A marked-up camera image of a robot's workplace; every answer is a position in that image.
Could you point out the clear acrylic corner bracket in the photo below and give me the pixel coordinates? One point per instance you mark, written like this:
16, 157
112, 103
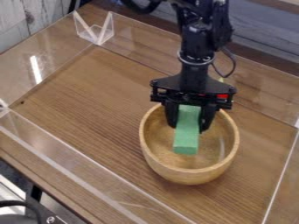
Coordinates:
95, 34

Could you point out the green rectangular block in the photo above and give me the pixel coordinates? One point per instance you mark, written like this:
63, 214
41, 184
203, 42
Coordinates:
185, 139

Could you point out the clear acrylic front wall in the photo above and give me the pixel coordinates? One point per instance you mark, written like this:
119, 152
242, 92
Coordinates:
88, 188

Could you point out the black clamp under table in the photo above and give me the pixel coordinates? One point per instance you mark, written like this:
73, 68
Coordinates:
20, 210

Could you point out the brown wooden bowl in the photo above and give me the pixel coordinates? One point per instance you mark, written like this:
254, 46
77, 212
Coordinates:
188, 169

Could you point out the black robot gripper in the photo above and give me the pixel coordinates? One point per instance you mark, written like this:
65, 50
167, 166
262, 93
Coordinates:
191, 87

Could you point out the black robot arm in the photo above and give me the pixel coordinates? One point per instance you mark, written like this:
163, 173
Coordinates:
205, 31

